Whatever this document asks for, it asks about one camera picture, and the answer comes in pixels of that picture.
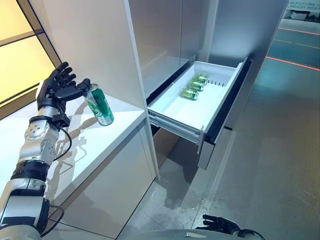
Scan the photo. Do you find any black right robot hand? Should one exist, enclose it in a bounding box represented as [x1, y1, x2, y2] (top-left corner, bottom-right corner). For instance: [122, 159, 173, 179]
[195, 214, 241, 236]

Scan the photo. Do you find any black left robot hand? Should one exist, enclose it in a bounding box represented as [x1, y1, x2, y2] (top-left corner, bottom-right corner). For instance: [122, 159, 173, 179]
[36, 61, 92, 117]

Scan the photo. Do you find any dark green drink can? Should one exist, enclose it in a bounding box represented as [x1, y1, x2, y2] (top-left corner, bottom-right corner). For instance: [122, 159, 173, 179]
[84, 83, 115, 126]

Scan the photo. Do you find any white fridge drawer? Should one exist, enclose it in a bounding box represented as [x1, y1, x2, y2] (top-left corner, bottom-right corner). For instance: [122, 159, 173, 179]
[146, 56, 253, 171]

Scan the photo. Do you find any stainless steel fridge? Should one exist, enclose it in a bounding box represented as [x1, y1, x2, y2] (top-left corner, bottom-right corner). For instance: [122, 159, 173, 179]
[123, 0, 291, 171]

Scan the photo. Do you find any yellow lit window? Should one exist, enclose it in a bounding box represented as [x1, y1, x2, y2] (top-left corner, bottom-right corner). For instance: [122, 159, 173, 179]
[0, 0, 63, 121]

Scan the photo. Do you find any tall white cabinet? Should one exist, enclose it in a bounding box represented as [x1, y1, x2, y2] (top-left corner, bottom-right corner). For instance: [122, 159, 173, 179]
[27, 0, 161, 181]

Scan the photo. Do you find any light green drink can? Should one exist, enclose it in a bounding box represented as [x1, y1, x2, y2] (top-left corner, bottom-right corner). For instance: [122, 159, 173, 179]
[193, 74, 210, 85]
[187, 79, 206, 91]
[179, 87, 200, 100]

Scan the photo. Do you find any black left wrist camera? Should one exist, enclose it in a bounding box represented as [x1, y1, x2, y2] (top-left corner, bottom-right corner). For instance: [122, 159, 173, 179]
[51, 112, 71, 128]

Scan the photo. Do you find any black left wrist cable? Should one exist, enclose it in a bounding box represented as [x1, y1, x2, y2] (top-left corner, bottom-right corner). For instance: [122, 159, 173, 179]
[53, 126, 73, 161]

